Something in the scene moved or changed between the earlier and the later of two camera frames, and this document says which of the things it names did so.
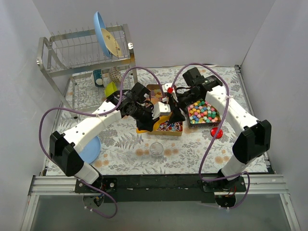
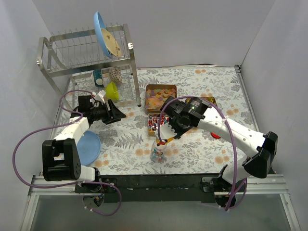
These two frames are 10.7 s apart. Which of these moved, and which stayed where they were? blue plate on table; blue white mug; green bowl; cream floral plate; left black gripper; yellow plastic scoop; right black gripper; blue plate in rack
Moved: yellow plastic scoop; left black gripper; right black gripper
Stayed: cream floral plate; blue white mug; green bowl; blue plate in rack; blue plate on table
